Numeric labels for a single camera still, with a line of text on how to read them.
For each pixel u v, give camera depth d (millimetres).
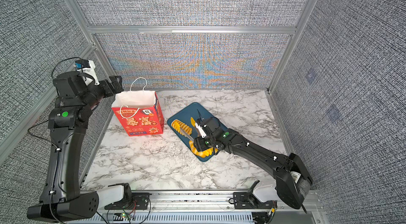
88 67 538
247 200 650
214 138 606
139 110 766
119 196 626
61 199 361
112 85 576
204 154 856
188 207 731
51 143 395
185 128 941
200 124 645
